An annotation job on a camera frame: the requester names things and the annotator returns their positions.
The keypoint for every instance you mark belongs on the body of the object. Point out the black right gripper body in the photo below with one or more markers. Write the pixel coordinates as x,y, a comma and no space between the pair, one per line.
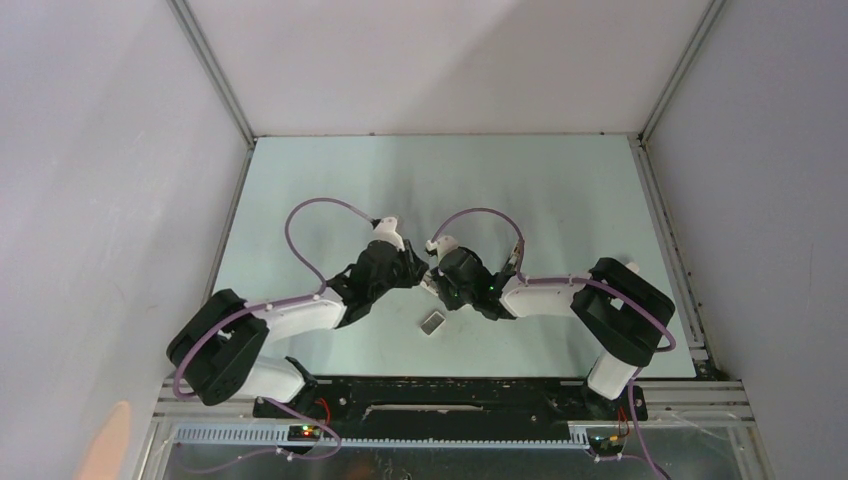
454,298

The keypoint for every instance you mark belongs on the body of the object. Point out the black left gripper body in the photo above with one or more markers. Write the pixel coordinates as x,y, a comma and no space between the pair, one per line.
404,273

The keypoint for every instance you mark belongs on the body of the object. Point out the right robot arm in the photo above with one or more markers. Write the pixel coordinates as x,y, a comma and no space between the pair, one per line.
627,316

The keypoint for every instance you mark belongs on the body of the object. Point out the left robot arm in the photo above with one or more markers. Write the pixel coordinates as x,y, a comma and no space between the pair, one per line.
217,355

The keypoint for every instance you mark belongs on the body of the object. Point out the staple tray with staples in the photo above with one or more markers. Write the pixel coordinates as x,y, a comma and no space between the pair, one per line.
432,323

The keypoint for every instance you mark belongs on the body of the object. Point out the grey cable duct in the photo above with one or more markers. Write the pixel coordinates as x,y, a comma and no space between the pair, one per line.
281,435

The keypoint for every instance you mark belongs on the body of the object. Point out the small beige brown stapler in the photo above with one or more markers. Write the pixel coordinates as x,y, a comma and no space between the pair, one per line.
514,260

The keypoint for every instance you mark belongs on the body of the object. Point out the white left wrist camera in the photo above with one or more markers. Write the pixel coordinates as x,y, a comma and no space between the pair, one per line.
386,229

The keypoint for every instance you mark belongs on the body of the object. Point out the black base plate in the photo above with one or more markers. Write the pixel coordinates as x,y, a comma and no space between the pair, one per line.
462,408

